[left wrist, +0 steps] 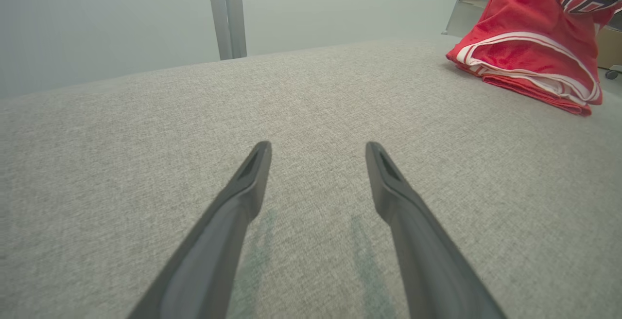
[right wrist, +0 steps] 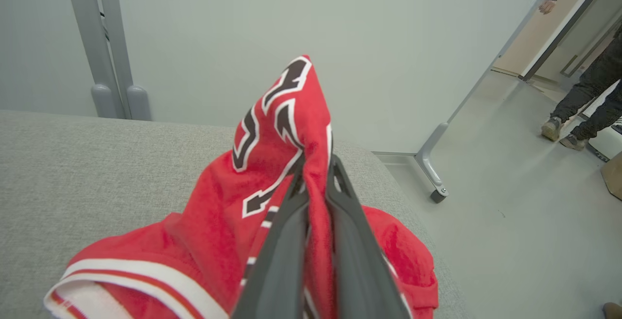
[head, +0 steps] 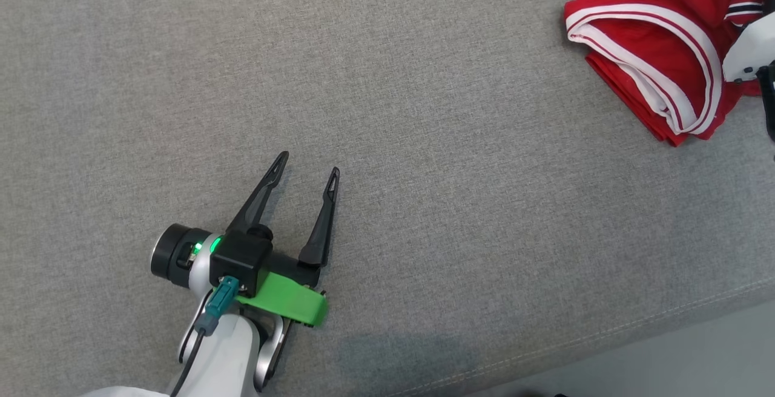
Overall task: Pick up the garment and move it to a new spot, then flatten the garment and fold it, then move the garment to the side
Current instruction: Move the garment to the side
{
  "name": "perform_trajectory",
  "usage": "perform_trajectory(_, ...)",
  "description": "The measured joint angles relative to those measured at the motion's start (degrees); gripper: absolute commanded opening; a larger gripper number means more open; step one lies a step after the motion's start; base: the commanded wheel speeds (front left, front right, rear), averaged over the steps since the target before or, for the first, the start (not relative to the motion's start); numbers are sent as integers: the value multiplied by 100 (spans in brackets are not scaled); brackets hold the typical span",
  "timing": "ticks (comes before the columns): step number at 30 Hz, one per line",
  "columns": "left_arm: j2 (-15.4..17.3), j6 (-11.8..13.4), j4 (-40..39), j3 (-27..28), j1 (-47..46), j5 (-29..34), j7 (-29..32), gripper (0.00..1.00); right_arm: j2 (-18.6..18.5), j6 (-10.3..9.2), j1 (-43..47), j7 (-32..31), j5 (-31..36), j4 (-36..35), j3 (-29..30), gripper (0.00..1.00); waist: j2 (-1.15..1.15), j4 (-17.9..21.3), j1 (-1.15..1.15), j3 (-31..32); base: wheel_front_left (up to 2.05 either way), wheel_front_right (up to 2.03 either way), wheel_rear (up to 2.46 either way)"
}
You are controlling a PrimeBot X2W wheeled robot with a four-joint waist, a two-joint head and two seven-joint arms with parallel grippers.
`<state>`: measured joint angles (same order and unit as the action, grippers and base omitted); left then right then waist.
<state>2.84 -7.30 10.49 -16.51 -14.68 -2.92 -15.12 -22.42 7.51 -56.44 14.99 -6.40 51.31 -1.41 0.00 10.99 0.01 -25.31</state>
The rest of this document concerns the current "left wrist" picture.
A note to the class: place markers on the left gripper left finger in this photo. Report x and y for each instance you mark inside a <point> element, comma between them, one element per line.
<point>218,251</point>

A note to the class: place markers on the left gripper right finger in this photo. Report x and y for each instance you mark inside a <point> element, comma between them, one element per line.
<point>423,260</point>

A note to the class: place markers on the red shorts number 23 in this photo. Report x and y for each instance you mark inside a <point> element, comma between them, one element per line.
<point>559,102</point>

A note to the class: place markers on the red and white jersey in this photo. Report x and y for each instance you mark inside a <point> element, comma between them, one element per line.
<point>534,17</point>

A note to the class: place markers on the grey fabric sofa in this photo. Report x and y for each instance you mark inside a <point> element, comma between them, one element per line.
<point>146,163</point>

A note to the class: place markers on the brown cardboard box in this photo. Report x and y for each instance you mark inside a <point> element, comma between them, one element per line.
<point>610,46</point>

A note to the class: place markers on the grey metal partition post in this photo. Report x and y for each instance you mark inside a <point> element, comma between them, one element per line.
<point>226,12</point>

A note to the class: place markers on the slim grey metal post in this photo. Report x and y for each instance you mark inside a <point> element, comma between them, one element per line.
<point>457,3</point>

